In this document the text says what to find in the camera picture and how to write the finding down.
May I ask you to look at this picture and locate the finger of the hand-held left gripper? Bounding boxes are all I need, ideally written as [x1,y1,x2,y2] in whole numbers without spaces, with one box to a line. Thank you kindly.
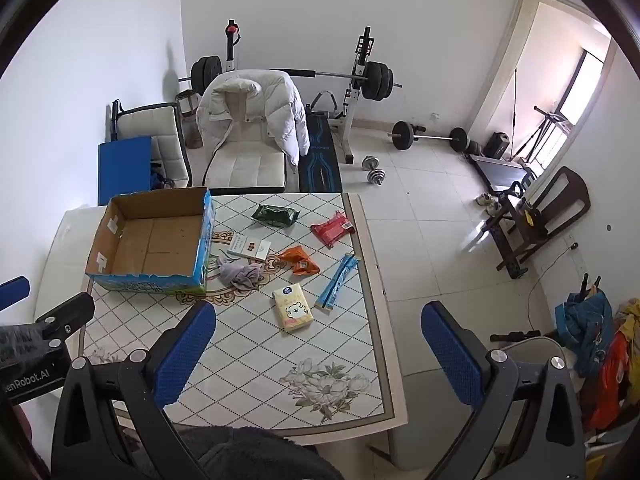
[32,292,96,347]
[0,276,31,312]

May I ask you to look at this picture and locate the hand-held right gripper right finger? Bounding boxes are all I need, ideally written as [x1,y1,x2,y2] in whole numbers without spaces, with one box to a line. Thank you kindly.
[421,301,586,480]

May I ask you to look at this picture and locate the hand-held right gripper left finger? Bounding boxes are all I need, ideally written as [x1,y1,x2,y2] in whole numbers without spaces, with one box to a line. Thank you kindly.
[51,301,217,480]

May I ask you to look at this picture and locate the grey socks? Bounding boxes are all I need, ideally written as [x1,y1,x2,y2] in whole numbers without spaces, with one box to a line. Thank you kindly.
[215,256,264,291]

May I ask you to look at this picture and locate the cardboard box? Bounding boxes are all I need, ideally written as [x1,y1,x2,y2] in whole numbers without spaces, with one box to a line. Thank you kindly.
[85,187,216,297]

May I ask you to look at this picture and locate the yellow tissue pack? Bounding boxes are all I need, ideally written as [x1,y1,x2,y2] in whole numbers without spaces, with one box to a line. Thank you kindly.
[272,283,315,333]

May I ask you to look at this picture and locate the long blue packet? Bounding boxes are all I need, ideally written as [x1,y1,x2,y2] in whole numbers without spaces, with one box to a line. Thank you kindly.
[315,253,361,313]

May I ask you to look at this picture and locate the orange snack packet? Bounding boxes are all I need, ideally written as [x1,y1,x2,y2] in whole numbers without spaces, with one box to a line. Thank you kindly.
[278,246,321,276]

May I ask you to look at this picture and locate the green snack packet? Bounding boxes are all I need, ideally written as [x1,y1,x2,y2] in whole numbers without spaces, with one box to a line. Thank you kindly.
[251,204,299,228]

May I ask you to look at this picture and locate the red snack packet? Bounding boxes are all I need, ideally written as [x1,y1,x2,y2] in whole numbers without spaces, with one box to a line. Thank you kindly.
[310,211,355,250]

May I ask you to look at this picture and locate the person's dark fleece clothing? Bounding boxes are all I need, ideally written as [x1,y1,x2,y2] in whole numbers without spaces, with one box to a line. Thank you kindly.
[175,425,346,480]

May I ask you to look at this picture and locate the pile of colourful clothes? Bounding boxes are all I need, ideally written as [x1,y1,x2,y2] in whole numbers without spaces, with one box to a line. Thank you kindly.
[554,275,640,431]

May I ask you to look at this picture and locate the blue board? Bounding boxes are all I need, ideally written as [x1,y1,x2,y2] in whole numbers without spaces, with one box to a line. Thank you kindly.
[97,136,153,206]

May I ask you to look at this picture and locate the black treadmill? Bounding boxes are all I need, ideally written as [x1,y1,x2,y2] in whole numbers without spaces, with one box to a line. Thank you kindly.
[467,152,538,196]

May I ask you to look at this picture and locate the dark wooden chair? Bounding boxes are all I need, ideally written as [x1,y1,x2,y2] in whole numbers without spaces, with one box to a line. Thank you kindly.
[482,166,592,278]

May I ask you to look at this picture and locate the white padded chair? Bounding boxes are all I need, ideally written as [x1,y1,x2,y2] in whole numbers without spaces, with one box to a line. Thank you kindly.
[202,72,301,193]
[111,102,193,191]

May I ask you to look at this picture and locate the black speaker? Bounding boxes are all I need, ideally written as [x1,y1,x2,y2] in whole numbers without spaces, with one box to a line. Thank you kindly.
[487,132,511,158]

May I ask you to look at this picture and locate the short barbell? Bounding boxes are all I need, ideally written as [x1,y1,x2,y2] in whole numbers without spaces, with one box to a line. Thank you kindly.
[387,121,468,153]

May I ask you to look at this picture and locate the brown wooden stool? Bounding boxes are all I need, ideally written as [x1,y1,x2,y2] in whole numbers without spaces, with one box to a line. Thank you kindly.
[175,89,202,148]

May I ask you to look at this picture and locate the black tripod stand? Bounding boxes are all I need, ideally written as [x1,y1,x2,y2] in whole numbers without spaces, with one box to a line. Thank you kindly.
[510,105,576,161]

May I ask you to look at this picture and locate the white puffer jacket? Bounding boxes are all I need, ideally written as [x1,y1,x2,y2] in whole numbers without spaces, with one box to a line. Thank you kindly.
[196,71,310,167]

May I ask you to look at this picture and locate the white weight rack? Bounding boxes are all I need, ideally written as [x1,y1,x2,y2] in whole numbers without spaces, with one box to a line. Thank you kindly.
[222,20,376,163]

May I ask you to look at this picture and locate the barbell with black plates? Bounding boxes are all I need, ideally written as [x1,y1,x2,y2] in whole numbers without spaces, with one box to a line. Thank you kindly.
[177,56,403,101]

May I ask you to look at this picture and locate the black power cable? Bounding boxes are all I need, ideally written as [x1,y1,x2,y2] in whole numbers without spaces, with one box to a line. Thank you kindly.
[527,242,581,331]

